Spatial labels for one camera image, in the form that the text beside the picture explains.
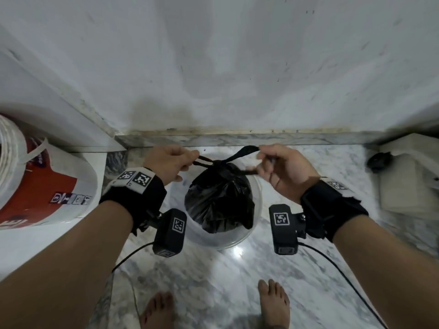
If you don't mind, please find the black garbage bag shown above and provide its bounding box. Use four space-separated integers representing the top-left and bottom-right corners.
184 145 277 234

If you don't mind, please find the black camera cable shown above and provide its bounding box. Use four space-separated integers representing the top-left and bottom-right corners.
112 241 155 273
297 242 389 329

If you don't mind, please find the black wrist strap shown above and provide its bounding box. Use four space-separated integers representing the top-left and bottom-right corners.
300 177 369 242
99 167 168 236

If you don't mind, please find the person's right hand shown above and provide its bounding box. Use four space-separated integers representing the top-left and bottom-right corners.
255 144 321 204

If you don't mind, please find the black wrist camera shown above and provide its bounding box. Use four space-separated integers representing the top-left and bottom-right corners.
152 208 188 258
268 204 306 255

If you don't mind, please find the white and red paint bucket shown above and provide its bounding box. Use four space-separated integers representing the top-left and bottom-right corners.
0 112 99 231

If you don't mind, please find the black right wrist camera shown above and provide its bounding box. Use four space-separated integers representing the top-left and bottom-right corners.
268 204 306 255

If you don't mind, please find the white coiled cable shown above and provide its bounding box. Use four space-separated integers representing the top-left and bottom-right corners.
0 114 27 200

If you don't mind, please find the black right wrist strap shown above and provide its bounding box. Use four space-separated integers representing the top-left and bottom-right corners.
300 177 369 242

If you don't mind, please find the person's right forearm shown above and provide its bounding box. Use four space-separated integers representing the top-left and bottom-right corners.
332 214 439 329

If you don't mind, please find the person's foot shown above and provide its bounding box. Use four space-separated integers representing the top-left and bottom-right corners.
139 291 176 329
257 279 292 329

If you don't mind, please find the person's left forearm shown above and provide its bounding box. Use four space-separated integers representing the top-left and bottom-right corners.
0 200 134 329

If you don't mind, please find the small black object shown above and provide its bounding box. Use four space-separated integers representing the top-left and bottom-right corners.
367 152 393 174

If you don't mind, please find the black left camera cable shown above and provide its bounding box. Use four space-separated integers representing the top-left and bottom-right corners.
112 241 155 273

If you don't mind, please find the black left wrist strap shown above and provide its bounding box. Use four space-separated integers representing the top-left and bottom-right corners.
99 167 168 236

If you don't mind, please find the person's left foot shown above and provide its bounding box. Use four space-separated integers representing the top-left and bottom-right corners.
139 291 176 329

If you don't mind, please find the person's right foot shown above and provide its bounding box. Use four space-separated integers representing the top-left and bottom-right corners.
257 279 292 329

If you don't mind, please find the clear plastic waste bin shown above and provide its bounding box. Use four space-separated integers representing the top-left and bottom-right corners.
171 163 263 251

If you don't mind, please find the person's left hand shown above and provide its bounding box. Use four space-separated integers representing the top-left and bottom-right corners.
143 145 200 187

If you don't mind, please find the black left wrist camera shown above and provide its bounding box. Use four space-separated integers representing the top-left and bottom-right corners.
152 208 188 258

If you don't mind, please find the black right camera cable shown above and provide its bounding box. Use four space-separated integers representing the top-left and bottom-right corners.
297 242 389 329

